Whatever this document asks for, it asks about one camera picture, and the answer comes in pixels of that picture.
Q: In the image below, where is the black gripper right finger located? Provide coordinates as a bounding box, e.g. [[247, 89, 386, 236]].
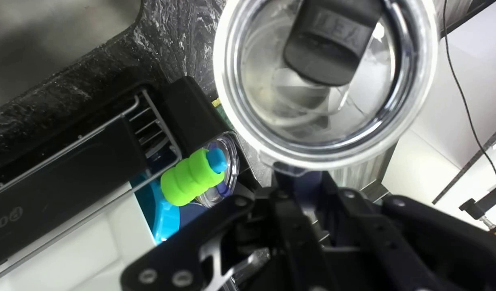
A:
[[322, 177, 496, 291]]

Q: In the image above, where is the thin black cable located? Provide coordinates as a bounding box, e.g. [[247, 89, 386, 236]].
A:
[[443, 0, 496, 188]]

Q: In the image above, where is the dark blue mug clear lid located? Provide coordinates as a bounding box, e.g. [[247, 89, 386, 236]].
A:
[[212, 0, 441, 217]]

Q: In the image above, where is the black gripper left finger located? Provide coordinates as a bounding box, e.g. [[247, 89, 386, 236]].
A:
[[120, 185, 313, 291]]

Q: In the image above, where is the black dish rack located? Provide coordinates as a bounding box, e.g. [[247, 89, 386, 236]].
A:
[[0, 75, 233, 272]]

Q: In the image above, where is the white rectangular board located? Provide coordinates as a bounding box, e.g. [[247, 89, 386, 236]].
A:
[[0, 183, 157, 291]]

